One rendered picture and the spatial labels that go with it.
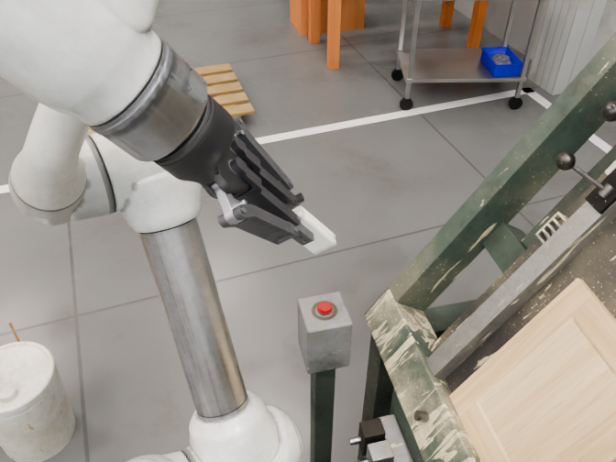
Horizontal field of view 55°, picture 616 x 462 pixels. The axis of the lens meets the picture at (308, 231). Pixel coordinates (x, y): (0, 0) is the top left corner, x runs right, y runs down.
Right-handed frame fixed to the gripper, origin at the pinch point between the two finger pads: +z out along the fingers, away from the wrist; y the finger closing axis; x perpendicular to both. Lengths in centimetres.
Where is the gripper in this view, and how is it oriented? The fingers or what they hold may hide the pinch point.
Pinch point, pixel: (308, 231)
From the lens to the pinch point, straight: 64.1
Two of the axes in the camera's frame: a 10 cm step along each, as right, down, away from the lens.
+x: -8.2, 4.0, 4.1
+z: 5.6, 4.6, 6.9
